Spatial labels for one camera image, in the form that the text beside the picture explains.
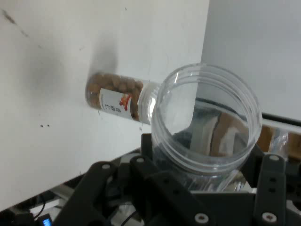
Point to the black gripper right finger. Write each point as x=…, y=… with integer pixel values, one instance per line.
x=270, y=188

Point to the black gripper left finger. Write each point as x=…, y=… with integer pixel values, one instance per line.
x=103, y=195

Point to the tall clear plastic jar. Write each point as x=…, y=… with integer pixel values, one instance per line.
x=207, y=162

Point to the brown cardboard box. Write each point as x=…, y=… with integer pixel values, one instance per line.
x=266, y=139

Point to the small device blue screen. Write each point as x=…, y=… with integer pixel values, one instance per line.
x=45, y=221

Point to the foil-sealed jar of brown nuts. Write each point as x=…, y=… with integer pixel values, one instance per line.
x=113, y=94

